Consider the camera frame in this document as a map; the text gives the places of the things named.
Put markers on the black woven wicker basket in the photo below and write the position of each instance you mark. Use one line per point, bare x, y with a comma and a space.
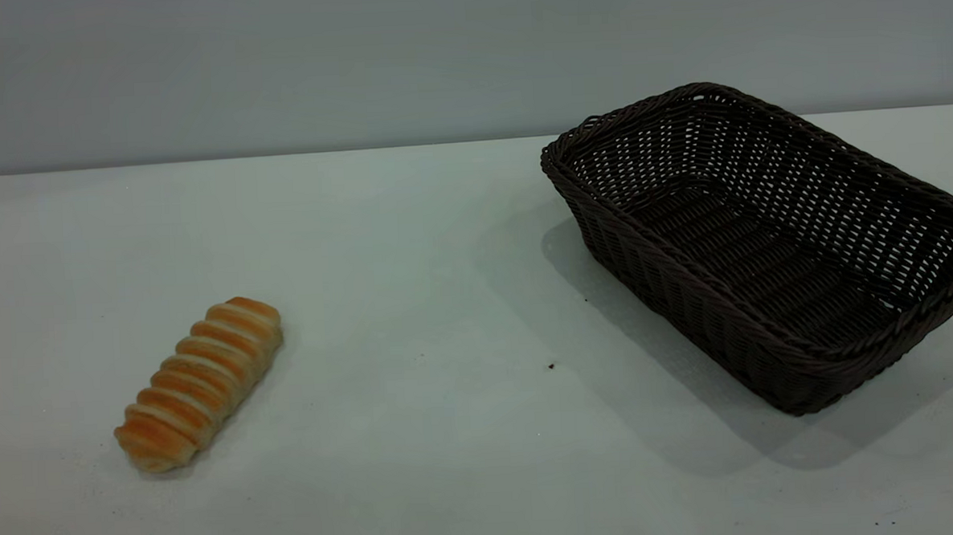
687, 290

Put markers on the ridged orange bread roll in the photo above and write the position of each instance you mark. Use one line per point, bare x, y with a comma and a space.
200, 382

